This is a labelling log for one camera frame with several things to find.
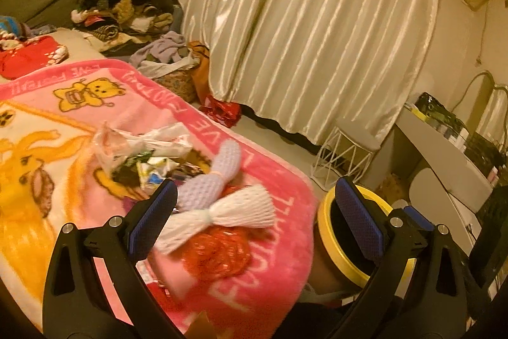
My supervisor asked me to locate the clear plastic bag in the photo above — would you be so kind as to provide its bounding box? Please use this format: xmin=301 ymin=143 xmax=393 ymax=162
xmin=95 ymin=122 xmax=195 ymax=181

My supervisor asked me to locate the black bin with yellow rim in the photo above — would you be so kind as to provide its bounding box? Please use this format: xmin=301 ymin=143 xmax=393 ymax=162
xmin=278 ymin=184 xmax=417 ymax=339

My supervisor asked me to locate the lavender cloth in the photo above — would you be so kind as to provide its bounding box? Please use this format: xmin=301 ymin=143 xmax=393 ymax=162
xmin=129 ymin=31 xmax=189 ymax=67

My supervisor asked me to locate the red gift bag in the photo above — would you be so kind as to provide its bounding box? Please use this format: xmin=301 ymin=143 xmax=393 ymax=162
xmin=200 ymin=95 xmax=242 ymax=127

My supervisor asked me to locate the blue printed cloth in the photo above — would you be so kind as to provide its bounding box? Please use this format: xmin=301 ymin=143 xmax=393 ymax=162
xmin=0 ymin=15 xmax=28 ymax=42

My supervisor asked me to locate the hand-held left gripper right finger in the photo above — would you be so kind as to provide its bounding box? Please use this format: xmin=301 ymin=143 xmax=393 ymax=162
xmin=329 ymin=177 xmax=493 ymax=339

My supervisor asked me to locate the woven patterned basket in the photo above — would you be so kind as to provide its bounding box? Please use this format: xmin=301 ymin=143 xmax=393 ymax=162
xmin=139 ymin=57 xmax=199 ymax=103

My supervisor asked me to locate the white desk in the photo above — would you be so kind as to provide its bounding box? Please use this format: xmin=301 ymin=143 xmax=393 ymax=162
xmin=361 ymin=109 xmax=497 ymax=256

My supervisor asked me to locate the white foam net bundle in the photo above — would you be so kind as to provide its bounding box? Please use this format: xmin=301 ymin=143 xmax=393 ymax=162
xmin=153 ymin=184 xmax=278 ymax=254

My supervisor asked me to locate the white wire stool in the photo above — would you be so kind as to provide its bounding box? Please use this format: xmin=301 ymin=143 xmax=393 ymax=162
xmin=311 ymin=120 xmax=384 ymax=191

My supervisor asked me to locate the red mesh net bag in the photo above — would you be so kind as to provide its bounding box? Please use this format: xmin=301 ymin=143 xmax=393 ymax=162
xmin=180 ymin=226 xmax=252 ymax=282

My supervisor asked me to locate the brown paper bag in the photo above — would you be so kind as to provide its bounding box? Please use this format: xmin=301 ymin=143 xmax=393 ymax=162
xmin=375 ymin=172 xmax=409 ymax=205

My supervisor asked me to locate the pile of wrappers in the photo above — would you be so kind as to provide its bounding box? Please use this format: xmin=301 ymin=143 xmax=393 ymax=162
xmin=111 ymin=148 xmax=211 ymax=197

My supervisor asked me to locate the orange bag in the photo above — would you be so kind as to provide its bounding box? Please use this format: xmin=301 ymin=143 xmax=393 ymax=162
xmin=188 ymin=41 xmax=211 ymax=101

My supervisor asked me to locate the pink printed blanket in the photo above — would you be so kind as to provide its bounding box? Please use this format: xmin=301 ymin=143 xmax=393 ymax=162
xmin=0 ymin=59 xmax=318 ymax=339

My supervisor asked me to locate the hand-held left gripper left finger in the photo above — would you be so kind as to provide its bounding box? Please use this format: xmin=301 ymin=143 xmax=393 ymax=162
xmin=42 ymin=178 xmax=187 ymax=339

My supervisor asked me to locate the pale pink foam piece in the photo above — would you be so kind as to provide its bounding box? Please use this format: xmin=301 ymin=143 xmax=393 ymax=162
xmin=153 ymin=252 xmax=195 ymax=300

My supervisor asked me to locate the red printed cloth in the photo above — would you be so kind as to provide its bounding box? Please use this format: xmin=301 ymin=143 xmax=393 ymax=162
xmin=0 ymin=36 xmax=68 ymax=79

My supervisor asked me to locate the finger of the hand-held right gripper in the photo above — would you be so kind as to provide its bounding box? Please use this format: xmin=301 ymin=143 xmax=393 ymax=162
xmin=404 ymin=206 xmax=434 ymax=232

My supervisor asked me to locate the cream satin curtain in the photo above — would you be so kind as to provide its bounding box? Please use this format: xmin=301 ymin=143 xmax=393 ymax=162
xmin=177 ymin=0 xmax=445 ymax=145

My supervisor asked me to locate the lavender foam net bundle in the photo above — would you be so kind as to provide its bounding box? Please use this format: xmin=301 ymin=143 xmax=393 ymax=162
xmin=175 ymin=140 xmax=243 ymax=213

